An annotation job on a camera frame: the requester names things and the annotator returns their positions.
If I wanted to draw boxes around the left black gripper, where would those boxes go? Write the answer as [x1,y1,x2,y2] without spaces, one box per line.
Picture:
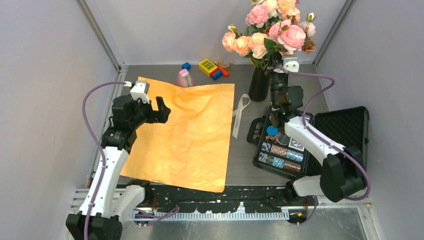
[129,95,170,129]

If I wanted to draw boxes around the orange yellow wrapping paper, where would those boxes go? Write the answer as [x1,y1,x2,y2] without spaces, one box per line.
[120,79,235,193]

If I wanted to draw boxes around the cream printed ribbon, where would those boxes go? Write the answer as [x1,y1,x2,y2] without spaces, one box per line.
[231,93,251,139]

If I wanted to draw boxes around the single cream rose stem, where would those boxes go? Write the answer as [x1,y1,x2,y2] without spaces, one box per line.
[252,44,268,60]

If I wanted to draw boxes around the peach peony flower stem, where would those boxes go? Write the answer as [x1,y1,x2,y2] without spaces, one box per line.
[221,24,251,57]

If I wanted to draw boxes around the orange flower bouquet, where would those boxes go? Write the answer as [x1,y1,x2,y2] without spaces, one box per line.
[268,19,307,55]

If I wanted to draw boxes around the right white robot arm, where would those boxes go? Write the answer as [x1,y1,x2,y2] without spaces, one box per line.
[266,56,371,205]

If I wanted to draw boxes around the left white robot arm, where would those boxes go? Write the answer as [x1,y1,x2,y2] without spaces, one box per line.
[65,80,171,240]

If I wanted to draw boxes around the black vase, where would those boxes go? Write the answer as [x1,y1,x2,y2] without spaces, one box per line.
[248,67,270,102]

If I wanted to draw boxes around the pink flowers in vase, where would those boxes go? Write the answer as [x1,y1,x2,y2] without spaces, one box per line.
[242,0,317,71]

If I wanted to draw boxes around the blue round chip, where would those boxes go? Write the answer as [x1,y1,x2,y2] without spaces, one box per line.
[266,125,280,137]

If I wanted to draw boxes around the pink metronome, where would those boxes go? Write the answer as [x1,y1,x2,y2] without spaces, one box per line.
[177,69,195,88]

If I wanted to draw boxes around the blue toy block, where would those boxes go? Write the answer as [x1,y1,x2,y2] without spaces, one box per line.
[181,62,192,71]

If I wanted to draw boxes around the black poker chip case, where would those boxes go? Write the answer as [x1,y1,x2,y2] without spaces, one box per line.
[246,106,370,180]

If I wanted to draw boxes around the yellow toy block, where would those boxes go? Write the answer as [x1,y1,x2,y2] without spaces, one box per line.
[198,58,218,76]

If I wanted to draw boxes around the red blue toy blocks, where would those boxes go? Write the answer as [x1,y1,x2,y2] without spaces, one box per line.
[209,67,230,81]

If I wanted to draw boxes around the wooden toy pieces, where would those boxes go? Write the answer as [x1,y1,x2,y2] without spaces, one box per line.
[213,59,234,69]

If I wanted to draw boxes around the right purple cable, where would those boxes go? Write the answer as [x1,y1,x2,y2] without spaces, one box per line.
[278,64,373,228]

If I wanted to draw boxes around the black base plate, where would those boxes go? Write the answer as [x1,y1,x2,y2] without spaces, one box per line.
[137,185,314,214]

